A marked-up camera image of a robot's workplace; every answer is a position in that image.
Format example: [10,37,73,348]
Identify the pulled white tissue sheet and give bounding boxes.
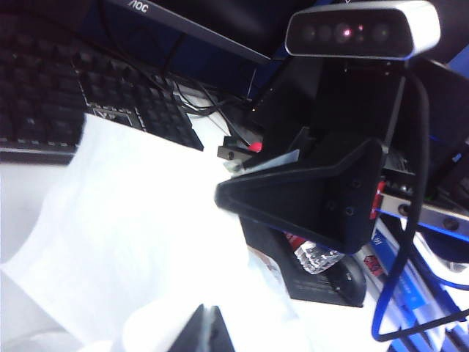
[0,113,312,352]

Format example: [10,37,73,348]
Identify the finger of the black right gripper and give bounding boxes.
[218,126,316,172]

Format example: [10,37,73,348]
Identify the black desk cable bundle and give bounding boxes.
[139,64,265,141]

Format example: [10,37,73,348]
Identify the blue soft tissue pack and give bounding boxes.
[362,216,469,352]

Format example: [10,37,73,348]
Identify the black keyboard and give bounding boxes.
[0,14,205,165]

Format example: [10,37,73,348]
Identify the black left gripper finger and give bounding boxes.
[171,303,236,352]

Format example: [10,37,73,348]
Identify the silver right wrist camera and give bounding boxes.
[284,0,441,59]

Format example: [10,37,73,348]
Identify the black mouse pad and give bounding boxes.
[241,216,368,308]

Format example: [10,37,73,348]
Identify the wrist camera usb cable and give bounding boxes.
[372,60,469,342]

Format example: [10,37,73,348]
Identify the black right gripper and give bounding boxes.
[215,56,469,255]

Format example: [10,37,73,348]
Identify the black AOC monitor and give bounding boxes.
[104,0,280,66]

